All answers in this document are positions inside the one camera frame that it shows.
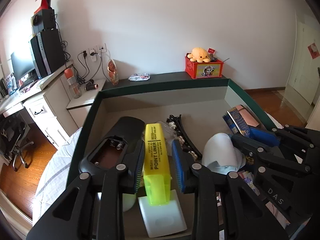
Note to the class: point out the black speaker box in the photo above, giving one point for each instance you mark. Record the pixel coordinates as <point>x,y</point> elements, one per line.
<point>43,21</point>

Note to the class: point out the black computer tower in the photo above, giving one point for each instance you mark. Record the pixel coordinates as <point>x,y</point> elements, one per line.
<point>47,52</point>

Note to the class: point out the black hair clip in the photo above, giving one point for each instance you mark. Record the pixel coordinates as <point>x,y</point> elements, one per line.
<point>180,127</point>

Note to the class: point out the pale rounded object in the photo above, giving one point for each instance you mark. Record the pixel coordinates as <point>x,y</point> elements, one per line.
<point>217,152</point>

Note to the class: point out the black flashlight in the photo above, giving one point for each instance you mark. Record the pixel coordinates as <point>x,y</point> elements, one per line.
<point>92,85</point>

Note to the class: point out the orange snack bag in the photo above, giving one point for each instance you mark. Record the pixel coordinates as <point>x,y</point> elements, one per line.
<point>113,75</point>

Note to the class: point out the white desk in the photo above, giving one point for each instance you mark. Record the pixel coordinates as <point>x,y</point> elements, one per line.
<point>55,120</point>

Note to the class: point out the dark low ledge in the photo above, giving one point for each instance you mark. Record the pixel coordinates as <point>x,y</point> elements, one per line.
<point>162,78</point>

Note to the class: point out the white power adapter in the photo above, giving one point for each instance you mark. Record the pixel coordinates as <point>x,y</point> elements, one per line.
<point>162,220</point>

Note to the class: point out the black keyboard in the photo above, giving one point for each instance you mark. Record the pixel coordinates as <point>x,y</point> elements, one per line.
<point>27,83</point>

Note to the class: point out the clear plastic wrapper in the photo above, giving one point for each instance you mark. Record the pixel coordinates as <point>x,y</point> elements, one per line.
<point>167,131</point>

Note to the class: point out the white crumpled packet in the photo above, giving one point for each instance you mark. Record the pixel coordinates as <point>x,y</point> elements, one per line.
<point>139,77</point>

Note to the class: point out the clear bottle orange cap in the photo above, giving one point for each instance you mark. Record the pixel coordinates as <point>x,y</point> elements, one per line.
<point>73,87</point>

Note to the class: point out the pink storage box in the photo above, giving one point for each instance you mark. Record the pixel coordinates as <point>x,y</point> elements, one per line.
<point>155,102</point>

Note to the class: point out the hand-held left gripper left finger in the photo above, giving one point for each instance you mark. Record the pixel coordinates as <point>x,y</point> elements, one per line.
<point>140,165</point>

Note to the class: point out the red toy box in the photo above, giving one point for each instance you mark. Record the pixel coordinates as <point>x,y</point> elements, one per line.
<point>205,70</point>

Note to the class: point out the black computer monitor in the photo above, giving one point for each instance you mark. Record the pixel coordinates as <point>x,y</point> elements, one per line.
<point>21,66</point>

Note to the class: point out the dark blue card box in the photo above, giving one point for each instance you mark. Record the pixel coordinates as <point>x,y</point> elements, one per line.
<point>235,122</point>

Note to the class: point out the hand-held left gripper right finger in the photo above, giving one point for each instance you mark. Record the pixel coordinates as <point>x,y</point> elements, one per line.
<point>178,165</point>

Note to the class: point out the red door decoration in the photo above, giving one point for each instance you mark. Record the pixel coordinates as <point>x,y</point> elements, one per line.
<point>313,50</point>

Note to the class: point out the pink wallet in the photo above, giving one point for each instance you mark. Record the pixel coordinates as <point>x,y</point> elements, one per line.
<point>247,116</point>

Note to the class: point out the white nightstand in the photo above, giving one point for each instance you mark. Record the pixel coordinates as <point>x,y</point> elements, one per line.
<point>80,102</point>

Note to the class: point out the white wall socket row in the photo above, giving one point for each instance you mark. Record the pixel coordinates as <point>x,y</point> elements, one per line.
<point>93,51</point>

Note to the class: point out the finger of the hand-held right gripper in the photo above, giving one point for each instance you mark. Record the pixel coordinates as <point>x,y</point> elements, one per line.
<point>265,136</point>
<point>250,146</point>

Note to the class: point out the black office chair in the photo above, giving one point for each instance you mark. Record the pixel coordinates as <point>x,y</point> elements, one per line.
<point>15,135</point>

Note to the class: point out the white door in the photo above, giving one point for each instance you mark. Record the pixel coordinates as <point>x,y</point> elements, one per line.
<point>303,75</point>

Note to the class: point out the yellow octopus plush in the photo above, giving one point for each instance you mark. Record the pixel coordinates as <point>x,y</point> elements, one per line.
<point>200,53</point>

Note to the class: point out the blue and white box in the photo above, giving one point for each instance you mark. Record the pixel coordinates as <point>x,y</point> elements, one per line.
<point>9,85</point>

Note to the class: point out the yellow highlighter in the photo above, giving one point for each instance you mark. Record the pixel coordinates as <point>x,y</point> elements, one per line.
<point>153,155</point>

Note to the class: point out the red triangular ornament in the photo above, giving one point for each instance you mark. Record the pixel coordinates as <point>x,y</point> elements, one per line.
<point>43,2</point>

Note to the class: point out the black remote control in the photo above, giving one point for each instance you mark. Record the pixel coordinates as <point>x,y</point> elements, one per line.
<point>125,130</point>

